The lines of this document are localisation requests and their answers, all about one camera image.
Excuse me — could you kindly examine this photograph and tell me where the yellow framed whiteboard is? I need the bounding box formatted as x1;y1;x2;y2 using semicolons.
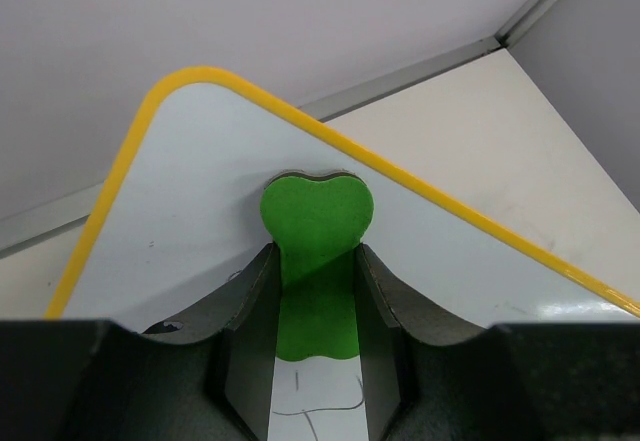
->
46;67;639;440

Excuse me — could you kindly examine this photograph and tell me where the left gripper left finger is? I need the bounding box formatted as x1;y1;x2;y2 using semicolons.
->
1;244;280;440

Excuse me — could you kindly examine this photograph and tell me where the green bone-shaped eraser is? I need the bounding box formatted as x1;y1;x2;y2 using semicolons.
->
260;172;374;362

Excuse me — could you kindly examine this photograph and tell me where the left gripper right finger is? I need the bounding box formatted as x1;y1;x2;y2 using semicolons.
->
354;245;639;440

